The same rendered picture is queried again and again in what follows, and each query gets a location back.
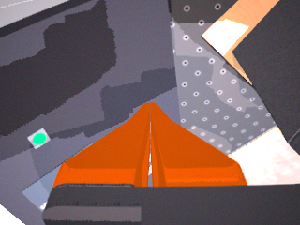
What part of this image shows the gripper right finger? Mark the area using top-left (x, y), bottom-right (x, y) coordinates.
top-left (150, 102), bottom-right (248, 187)

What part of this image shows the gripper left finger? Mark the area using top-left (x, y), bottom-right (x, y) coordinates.
top-left (52, 103), bottom-right (150, 189)

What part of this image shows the white thermal cycler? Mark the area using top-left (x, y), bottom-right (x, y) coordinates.
top-left (0, 0), bottom-right (181, 225)

